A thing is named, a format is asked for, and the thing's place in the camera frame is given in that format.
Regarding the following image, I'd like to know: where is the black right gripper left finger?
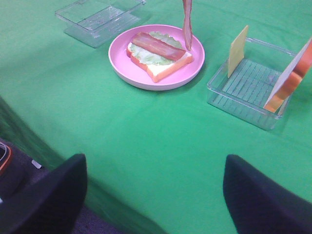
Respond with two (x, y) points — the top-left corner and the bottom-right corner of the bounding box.
(0, 154), (87, 234)

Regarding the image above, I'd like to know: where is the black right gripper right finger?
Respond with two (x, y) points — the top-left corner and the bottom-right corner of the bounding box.
(223, 155), (312, 234)

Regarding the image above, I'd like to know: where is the toy bread slice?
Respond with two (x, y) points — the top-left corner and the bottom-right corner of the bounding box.
(264, 38), (312, 113)
(126, 49), (193, 83)

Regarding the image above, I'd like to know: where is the toy lettuce leaf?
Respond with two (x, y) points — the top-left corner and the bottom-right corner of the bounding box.
(127, 31), (182, 65)

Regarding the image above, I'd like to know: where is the toy bacon strip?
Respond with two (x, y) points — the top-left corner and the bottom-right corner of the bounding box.
(131, 32), (186, 61)
(182, 0), (193, 51)

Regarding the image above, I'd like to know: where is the white scrap on floor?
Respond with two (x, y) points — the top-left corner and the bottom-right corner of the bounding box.
(31, 160), (42, 169)

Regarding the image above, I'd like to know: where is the orange rimmed dark object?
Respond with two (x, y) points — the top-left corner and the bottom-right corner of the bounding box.
(0, 142), (24, 200)

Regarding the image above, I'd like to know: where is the right clear plastic tray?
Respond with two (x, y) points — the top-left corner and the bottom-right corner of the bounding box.
(207, 37), (296, 130)

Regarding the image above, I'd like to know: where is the clear plastic tray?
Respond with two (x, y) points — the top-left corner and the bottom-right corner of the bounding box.
(55, 0), (146, 48)
(207, 37), (296, 130)

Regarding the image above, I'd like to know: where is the green tablecloth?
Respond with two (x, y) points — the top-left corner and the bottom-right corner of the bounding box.
(0, 0), (312, 234)

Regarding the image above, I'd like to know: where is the pink round plate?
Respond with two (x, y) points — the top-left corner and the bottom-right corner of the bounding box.
(108, 24), (205, 91)

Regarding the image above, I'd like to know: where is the yellow toy cheese slice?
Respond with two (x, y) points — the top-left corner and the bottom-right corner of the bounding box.
(228, 25), (249, 78)

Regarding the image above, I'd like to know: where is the left clear plastic tray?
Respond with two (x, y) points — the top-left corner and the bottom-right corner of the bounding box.
(55, 0), (146, 48)

